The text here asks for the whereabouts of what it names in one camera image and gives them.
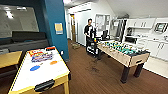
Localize white base cabinet with doors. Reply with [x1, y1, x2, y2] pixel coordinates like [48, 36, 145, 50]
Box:
[146, 39, 168, 62]

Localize green foosball table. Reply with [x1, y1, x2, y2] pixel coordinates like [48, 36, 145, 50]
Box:
[96, 39, 151, 85]

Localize interior glass window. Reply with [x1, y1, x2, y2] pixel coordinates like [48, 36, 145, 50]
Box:
[0, 4, 40, 39]

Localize dark sofa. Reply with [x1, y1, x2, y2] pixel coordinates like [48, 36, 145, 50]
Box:
[0, 30, 50, 55]

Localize black wheeled cart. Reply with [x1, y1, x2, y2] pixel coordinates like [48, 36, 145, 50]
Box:
[85, 34, 111, 62]

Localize black microwave oven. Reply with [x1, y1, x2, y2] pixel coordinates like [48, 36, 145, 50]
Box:
[125, 35, 140, 45]

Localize person in black shirt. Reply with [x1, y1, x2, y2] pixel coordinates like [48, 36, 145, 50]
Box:
[82, 17, 98, 56]

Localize white wall cabinet two doors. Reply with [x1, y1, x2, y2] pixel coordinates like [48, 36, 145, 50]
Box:
[126, 17, 157, 30]

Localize yellow white air hockey table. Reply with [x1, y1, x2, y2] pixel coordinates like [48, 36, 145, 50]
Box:
[7, 45, 72, 94]

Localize red black box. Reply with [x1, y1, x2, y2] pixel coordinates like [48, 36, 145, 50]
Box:
[44, 46, 57, 52]

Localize blue disc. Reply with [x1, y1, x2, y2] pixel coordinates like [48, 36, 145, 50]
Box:
[29, 65, 42, 72]

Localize grey wall notice panel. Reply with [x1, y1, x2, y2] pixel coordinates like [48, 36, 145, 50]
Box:
[94, 13, 112, 33]

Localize cardboard box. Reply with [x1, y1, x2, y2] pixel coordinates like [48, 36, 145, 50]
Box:
[70, 42, 81, 51]

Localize black monitor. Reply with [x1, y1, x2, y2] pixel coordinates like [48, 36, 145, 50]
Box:
[101, 29, 111, 40]

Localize light wooden door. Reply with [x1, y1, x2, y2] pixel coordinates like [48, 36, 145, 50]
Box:
[69, 13, 78, 43]

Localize orange disc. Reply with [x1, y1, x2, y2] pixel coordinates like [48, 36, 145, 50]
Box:
[49, 59, 59, 66]

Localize yellow framed wall sign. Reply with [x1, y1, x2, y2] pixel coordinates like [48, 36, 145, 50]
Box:
[54, 22, 64, 36]

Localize yellow wooden table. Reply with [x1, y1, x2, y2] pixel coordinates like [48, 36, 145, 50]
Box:
[0, 50, 24, 80]

